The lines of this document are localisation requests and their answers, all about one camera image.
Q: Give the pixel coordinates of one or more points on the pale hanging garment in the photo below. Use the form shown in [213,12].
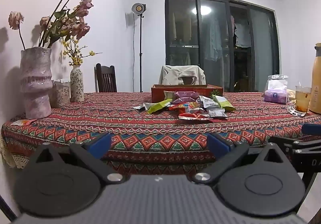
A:
[213,38]

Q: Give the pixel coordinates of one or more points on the golden brown snack packet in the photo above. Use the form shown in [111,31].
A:
[170,94]

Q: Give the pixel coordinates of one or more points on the yellow thermos bottle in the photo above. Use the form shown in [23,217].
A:
[316,81]

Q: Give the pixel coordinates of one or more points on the blister pill pack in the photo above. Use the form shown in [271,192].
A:
[297,112]

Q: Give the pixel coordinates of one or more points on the studio light on stand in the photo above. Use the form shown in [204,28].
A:
[138,9]

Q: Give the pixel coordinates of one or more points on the red cardboard box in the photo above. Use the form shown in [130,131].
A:
[157,91]

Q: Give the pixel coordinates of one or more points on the purple tissue pack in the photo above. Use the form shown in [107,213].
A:
[275,93]

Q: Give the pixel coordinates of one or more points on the pink ceramic vase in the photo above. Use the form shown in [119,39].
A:
[35,83]

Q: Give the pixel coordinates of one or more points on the green snack packet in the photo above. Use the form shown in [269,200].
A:
[223,102]
[158,107]

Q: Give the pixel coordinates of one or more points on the sliding glass door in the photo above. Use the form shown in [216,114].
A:
[260,51]

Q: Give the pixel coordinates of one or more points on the silver snack packet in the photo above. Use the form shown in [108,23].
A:
[143,106]

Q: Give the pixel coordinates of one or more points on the yellow flower sprig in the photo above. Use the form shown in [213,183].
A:
[75,54]

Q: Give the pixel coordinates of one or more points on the glass jar white lid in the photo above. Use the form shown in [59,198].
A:
[60,93]

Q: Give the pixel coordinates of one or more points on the white lace table cover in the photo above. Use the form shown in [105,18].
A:
[12,158]

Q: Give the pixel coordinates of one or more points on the beige jacket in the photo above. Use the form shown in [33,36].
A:
[173,74]

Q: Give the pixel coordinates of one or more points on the clear bag of crackers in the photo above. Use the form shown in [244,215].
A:
[292,94]

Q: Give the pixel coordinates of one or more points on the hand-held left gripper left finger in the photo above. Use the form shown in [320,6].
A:
[100,145]

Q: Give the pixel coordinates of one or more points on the dark wooden chair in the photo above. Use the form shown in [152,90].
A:
[105,78]

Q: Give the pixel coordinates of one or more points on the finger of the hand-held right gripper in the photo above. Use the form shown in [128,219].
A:
[283,141]
[312,129]

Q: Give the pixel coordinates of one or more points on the red snack packet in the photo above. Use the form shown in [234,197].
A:
[184,106]
[193,116]

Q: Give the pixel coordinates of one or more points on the brown wooden chair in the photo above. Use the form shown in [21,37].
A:
[187,80]

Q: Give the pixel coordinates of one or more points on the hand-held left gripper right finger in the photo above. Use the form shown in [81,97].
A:
[218,147]

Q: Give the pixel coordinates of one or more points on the floral ceramic vase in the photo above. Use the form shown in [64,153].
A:
[77,86]

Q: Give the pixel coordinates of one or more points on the red patterned tablecloth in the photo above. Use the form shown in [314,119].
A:
[125,123]

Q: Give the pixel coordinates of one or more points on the dried rose bouquet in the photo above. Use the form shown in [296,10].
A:
[75,15]

